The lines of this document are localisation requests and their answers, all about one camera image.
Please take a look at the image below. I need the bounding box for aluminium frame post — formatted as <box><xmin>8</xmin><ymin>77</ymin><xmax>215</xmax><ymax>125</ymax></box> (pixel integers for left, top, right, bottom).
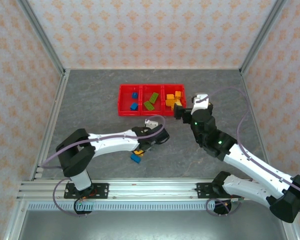
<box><xmin>239</xmin><ymin>0</ymin><xmax>290</xmax><ymax>76</ymax></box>
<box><xmin>17</xmin><ymin>0</ymin><xmax>67</xmax><ymax>76</ymax></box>

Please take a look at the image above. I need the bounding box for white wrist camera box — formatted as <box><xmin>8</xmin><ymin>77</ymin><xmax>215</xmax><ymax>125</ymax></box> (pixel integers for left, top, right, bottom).
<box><xmin>191</xmin><ymin>92</ymin><xmax>211</xmax><ymax>111</ymax></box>
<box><xmin>144</xmin><ymin>118</ymin><xmax>159</xmax><ymax>128</ymax></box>

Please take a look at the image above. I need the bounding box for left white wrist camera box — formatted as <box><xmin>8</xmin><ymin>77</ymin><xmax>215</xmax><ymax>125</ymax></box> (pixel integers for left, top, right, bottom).
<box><xmin>144</xmin><ymin>118</ymin><xmax>159</xmax><ymax>128</ymax></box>

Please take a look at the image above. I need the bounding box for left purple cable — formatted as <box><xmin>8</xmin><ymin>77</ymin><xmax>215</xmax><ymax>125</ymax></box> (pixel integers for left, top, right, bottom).
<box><xmin>38</xmin><ymin>114</ymin><xmax>166</xmax><ymax>218</ymax></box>

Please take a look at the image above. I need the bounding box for long aluminium mounting rail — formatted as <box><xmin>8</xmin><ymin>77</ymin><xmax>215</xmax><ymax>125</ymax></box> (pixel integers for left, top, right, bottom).
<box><xmin>16</xmin><ymin>177</ymin><xmax>291</xmax><ymax>201</ymax></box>

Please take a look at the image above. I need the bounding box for aluminium side rail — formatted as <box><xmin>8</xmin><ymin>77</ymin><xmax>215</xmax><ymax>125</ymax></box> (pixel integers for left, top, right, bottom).
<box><xmin>239</xmin><ymin>69</ymin><xmax>277</xmax><ymax>181</ymax></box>
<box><xmin>29</xmin><ymin>69</ymin><xmax>71</xmax><ymax>181</ymax></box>

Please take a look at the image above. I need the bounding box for black round cable port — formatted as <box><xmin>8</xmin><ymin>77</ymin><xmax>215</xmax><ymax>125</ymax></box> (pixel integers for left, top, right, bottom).
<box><xmin>211</xmin><ymin>199</ymin><xmax>232</xmax><ymax>216</ymax></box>
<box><xmin>73</xmin><ymin>199</ymin><xmax>93</xmax><ymax>216</ymax></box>

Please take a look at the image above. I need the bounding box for grey metal panel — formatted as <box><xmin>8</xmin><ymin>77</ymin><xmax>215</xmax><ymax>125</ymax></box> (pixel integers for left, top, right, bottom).
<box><xmin>3</xmin><ymin>199</ymin><xmax>300</xmax><ymax>240</ymax></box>

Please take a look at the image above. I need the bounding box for purple cable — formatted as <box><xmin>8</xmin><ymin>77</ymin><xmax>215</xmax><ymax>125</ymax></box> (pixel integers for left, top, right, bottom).
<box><xmin>203</xmin><ymin>86</ymin><xmax>300</xmax><ymax>217</ymax></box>
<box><xmin>38</xmin><ymin>114</ymin><xmax>166</xmax><ymax>218</ymax></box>

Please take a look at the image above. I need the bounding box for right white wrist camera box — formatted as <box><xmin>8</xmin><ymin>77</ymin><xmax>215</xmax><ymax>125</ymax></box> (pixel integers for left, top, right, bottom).
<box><xmin>191</xmin><ymin>92</ymin><xmax>211</xmax><ymax>111</ymax></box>

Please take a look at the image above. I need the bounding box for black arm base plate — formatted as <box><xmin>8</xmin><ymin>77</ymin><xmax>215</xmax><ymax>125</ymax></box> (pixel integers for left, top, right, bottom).
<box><xmin>196</xmin><ymin>182</ymin><xmax>226</xmax><ymax>200</ymax></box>
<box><xmin>63</xmin><ymin>182</ymin><xmax>110</xmax><ymax>200</ymax></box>

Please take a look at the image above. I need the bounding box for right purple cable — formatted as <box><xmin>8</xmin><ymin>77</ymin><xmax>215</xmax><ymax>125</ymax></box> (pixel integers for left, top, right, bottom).
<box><xmin>203</xmin><ymin>86</ymin><xmax>300</xmax><ymax>217</ymax></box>

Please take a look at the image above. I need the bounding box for grey slotted cable duct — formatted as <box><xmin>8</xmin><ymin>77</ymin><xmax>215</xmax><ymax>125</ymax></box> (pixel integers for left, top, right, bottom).
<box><xmin>27</xmin><ymin>201</ymin><xmax>243</xmax><ymax>212</ymax></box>

